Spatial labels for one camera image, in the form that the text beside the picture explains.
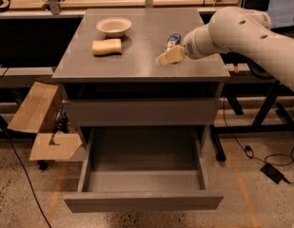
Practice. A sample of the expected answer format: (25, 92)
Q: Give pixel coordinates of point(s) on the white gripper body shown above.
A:
(191, 47)

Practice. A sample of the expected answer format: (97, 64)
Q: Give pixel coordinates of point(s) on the grey drawer cabinet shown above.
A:
(134, 74)

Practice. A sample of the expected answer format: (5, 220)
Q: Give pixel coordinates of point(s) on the tan sponge block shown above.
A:
(106, 47)

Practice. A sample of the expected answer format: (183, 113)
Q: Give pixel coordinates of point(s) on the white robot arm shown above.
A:
(244, 31)

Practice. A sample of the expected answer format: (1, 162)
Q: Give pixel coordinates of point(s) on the open cardboard box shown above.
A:
(37, 115)

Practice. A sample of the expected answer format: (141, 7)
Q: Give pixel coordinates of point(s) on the closed grey top drawer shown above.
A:
(141, 112)

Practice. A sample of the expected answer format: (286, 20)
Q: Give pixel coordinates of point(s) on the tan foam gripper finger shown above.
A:
(173, 55)

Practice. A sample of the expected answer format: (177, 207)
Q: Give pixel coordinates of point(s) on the black power adapter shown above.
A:
(273, 173)

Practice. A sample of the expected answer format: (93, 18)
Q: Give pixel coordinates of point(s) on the open grey middle drawer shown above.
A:
(144, 168)

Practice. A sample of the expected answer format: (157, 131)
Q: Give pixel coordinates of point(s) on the white paper bowl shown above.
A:
(114, 27)

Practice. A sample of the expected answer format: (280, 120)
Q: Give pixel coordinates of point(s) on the black laptop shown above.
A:
(281, 13)

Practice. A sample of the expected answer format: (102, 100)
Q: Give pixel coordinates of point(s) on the silver blue redbull can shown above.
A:
(173, 40)

